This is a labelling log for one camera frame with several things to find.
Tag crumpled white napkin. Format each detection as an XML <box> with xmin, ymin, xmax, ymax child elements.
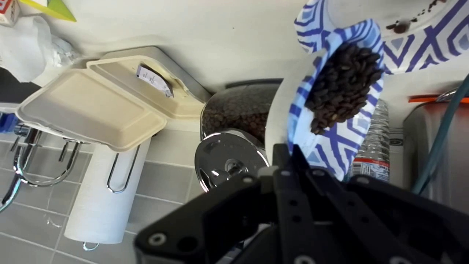
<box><xmin>0</xmin><ymin>17</ymin><xmax>81</xmax><ymax>83</ymax></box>

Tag black coffee bean container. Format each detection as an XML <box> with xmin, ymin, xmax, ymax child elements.
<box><xmin>195</xmin><ymin>80</ymin><xmax>281</xmax><ymax>193</ymax></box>

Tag beige foam takeout container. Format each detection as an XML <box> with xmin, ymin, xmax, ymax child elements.
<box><xmin>16</xmin><ymin>55</ymin><xmax>202</xmax><ymax>152</ymax></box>

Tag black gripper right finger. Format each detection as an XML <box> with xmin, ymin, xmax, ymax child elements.
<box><xmin>273</xmin><ymin>144</ymin><xmax>469</xmax><ymax>264</ymax></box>

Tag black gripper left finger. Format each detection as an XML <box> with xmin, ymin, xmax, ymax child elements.
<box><xmin>133</xmin><ymin>166</ymin><xmax>293</xmax><ymax>264</ymax></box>

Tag roasted coffee beans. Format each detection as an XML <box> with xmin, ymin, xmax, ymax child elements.
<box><xmin>305</xmin><ymin>45</ymin><xmax>383</xmax><ymax>136</ymax></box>

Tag white paper towel roll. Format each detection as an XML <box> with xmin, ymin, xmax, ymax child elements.
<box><xmin>65</xmin><ymin>141</ymin><xmax>150</xmax><ymax>246</ymax></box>

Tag yellow packet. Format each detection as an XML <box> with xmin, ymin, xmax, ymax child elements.
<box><xmin>19</xmin><ymin>0</ymin><xmax>76</xmax><ymax>23</ymax></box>

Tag red white sugar packet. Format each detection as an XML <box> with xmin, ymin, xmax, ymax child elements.
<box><xmin>0</xmin><ymin>0</ymin><xmax>21</xmax><ymax>26</ymax></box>

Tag plastic water bottle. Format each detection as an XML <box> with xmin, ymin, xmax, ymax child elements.
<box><xmin>350</xmin><ymin>100</ymin><xmax>390</xmax><ymax>183</ymax></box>

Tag blue patterned paper plate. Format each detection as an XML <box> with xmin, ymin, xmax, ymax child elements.
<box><xmin>293</xmin><ymin>0</ymin><xmax>469</xmax><ymax>75</ymax></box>

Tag blue patterned paper bowl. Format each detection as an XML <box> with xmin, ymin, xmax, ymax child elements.
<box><xmin>265</xmin><ymin>18</ymin><xmax>384</xmax><ymax>180</ymax></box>

